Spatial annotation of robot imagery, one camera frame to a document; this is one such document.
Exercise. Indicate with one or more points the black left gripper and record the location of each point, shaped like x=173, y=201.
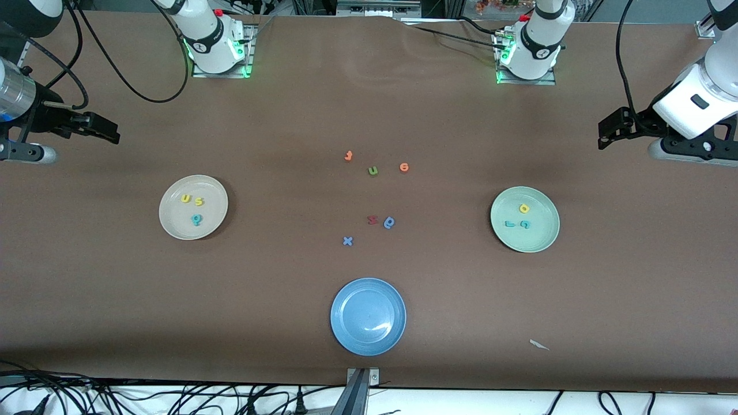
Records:
x=641, y=121

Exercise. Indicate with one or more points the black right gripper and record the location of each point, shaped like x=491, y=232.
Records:
x=45, y=114

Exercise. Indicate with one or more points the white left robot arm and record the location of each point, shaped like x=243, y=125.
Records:
x=703, y=98

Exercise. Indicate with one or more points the green plate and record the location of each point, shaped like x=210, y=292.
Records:
x=536, y=239

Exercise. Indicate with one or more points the beige brown plate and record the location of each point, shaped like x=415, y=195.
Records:
x=193, y=227

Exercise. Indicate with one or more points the orange artificial flowers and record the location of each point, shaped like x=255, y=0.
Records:
x=496, y=6

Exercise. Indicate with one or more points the white paper scrap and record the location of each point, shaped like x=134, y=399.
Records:
x=539, y=344

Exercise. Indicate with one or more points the blue letter g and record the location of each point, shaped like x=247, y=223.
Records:
x=390, y=222

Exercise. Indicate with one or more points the brown table cover sheet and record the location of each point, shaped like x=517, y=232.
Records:
x=369, y=104

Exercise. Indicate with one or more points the blue plate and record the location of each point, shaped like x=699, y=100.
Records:
x=368, y=316

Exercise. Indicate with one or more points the black power plug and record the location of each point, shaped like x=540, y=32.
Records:
x=300, y=403

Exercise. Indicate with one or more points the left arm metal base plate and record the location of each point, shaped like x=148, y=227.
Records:
x=548, y=80

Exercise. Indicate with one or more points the silver corner frame bracket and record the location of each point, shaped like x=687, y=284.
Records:
x=703, y=29

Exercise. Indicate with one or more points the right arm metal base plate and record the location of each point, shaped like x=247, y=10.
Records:
x=230, y=74

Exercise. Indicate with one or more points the silver equipment frame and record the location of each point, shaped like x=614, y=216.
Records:
x=375, y=8

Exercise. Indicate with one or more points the silver camera mount bracket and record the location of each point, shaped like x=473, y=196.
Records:
x=373, y=377

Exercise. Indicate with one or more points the grey camera mount pole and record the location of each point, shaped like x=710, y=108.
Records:
x=354, y=397

